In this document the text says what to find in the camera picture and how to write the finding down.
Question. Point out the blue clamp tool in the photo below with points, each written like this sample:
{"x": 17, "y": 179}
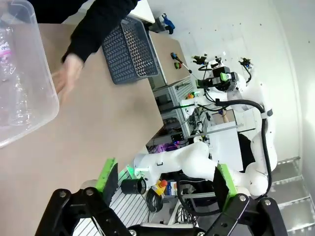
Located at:
{"x": 168, "y": 23}

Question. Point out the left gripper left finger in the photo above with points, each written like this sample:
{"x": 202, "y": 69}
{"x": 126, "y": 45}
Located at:
{"x": 81, "y": 211}

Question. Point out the black sleeved forearm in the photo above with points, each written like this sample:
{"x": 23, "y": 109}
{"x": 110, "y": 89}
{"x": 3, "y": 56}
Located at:
{"x": 98, "y": 24}

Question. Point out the crushed bottle with pink label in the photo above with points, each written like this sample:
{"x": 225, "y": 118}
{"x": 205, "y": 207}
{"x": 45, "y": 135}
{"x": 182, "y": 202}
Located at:
{"x": 9, "y": 73}

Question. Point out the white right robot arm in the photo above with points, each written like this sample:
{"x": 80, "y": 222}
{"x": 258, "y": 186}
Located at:
{"x": 194, "y": 157}

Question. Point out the black cylinder lens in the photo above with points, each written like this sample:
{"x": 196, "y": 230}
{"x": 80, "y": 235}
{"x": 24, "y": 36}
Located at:
{"x": 133, "y": 186}

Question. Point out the slotted aluminium base plate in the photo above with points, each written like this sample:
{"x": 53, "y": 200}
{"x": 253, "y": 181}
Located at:
{"x": 128, "y": 209}

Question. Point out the dark woven plastic basket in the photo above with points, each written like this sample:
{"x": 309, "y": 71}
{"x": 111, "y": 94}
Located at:
{"x": 128, "y": 49}

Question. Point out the aluminium equipment rack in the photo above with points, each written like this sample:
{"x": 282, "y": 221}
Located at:
{"x": 179, "y": 110}

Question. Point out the brown side table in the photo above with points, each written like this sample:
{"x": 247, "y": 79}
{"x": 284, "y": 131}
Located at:
{"x": 167, "y": 49}

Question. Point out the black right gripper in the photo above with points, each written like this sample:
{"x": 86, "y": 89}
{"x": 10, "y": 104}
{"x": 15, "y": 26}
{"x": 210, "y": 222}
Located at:
{"x": 226, "y": 82}

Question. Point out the red yellow emergency stop button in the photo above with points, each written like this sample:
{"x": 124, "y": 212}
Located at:
{"x": 163, "y": 184}

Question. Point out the white metal steps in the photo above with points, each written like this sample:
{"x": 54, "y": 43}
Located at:
{"x": 295, "y": 191}

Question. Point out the person's bare hand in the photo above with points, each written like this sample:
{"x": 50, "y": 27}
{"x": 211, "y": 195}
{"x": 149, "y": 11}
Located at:
{"x": 70, "y": 71}

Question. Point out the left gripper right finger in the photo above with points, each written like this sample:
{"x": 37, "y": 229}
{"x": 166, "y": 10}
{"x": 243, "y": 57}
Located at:
{"x": 246, "y": 216}

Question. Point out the clear plastic storage container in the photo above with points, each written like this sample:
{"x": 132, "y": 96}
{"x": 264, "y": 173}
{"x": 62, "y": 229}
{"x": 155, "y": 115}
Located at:
{"x": 37, "y": 73}

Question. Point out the blue and white small box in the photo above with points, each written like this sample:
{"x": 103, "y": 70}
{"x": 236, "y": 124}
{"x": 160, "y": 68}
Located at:
{"x": 171, "y": 188}

